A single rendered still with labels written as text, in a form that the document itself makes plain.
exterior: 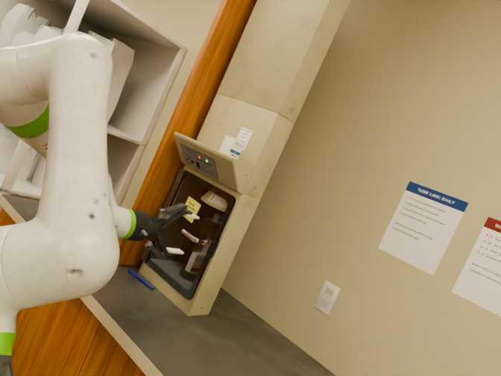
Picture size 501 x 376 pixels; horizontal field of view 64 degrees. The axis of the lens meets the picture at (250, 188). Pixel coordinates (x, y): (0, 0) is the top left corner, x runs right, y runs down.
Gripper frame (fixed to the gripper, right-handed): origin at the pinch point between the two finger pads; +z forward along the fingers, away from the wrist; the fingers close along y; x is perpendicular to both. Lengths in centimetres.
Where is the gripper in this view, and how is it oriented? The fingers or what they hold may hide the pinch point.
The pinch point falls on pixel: (186, 233)
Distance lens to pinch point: 142.0
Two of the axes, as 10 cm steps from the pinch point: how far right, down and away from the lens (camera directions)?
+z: 5.7, 2.0, 7.9
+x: -7.1, -3.6, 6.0
